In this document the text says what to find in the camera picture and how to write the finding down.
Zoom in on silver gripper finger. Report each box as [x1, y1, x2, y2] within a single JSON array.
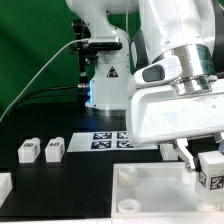
[[173, 138, 196, 172], [214, 132, 224, 143]]

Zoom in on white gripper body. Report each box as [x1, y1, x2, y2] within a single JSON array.
[[126, 79, 224, 146]]

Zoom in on white square tabletop tray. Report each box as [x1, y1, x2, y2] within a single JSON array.
[[111, 162, 224, 224]]

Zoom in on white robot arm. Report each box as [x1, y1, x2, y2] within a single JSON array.
[[66, 0, 224, 171]]

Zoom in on white sheet with markers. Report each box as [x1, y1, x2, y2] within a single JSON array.
[[68, 131, 158, 152]]

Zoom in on black cables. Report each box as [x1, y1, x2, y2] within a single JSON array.
[[13, 84, 91, 109]]

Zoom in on white cable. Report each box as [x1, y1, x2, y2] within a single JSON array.
[[0, 38, 88, 123]]

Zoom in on white obstacle wall left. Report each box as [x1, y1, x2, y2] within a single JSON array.
[[0, 173, 12, 207]]

